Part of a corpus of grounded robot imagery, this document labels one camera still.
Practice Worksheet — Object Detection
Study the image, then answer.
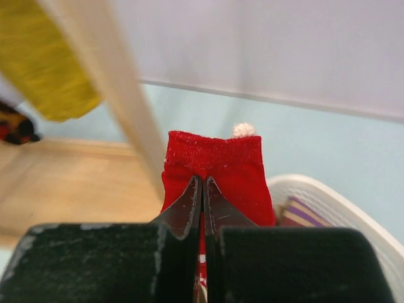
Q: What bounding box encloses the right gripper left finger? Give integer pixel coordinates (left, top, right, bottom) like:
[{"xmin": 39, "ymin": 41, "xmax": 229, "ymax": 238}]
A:
[{"xmin": 1, "ymin": 177, "xmax": 202, "ymax": 302}]

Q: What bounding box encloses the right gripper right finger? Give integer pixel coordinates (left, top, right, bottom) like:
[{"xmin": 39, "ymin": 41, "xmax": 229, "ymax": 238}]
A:
[{"xmin": 203, "ymin": 178, "xmax": 395, "ymax": 302}]

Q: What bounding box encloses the brown striped sock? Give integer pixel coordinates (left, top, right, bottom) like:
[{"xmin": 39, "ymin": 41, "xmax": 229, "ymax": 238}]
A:
[{"xmin": 278, "ymin": 196, "xmax": 331, "ymax": 227}]

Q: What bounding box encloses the wooden clothes rack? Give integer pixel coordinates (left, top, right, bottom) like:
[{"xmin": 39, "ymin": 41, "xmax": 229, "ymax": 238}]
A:
[{"xmin": 1, "ymin": 1, "xmax": 164, "ymax": 248}]

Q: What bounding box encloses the white perforated plastic basket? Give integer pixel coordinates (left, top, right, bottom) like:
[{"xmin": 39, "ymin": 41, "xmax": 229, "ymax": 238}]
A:
[{"xmin": 267, "ymin": 174, "xmax": 403, "ymax": 302}]

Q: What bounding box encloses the black argyle sock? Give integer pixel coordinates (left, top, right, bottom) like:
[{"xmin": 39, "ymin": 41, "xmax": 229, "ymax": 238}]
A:
[{"xmin": 1, "ymin": 99, "xmax": 42, "ymax": 145}]

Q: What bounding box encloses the mustard yellow sock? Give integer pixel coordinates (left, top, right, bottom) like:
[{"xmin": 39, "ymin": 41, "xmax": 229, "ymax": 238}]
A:
[{"xmin": 1, "ymin": 1, "xmax": 102, "ymax": 122}]

